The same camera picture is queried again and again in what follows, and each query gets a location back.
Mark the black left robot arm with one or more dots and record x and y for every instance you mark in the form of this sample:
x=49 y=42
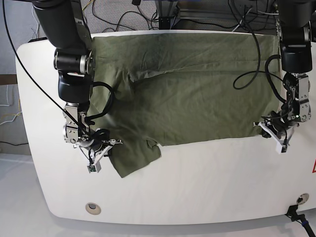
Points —
x=295 y=42

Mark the table cable grommet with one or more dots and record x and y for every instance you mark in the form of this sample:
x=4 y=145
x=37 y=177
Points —
x=303 y=198
x=93 y=208

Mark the right table cable grommet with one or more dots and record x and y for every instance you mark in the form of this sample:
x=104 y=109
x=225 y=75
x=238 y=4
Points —
x=303 y=198

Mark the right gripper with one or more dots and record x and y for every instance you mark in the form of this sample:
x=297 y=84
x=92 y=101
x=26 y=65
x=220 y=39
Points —
x=98 y=147

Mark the black metal frame post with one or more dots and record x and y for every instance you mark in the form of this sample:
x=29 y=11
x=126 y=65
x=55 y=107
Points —
x=167 y=13

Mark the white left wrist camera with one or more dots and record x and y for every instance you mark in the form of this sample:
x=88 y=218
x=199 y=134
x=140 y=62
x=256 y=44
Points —
x=281 y=148

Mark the left table cable grommet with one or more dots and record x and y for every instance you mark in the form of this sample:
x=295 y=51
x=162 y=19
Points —
x=93 y=208

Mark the olive green T-shirt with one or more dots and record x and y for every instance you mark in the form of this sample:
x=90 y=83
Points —
x=173 y=89

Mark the black flat bar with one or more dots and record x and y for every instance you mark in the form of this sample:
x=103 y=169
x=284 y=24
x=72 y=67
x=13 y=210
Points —
x=37 y=39

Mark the red warning triangle sticker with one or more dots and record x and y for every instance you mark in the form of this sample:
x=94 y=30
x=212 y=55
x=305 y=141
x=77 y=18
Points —
x=314 y=167

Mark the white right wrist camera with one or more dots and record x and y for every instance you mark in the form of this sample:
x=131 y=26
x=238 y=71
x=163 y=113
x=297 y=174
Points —
x=94 y=168

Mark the black clamp with cable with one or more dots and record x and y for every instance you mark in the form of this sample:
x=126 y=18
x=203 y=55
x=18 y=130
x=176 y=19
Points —
x=300 y=218

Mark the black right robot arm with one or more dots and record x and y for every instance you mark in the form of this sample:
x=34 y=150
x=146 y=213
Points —
x=64 y=26

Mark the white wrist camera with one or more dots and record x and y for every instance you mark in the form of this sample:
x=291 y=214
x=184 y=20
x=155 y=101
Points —
x=281 y=148
x=94 y=168

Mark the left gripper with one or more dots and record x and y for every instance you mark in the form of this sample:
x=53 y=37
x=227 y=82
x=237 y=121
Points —
x=278 y=126

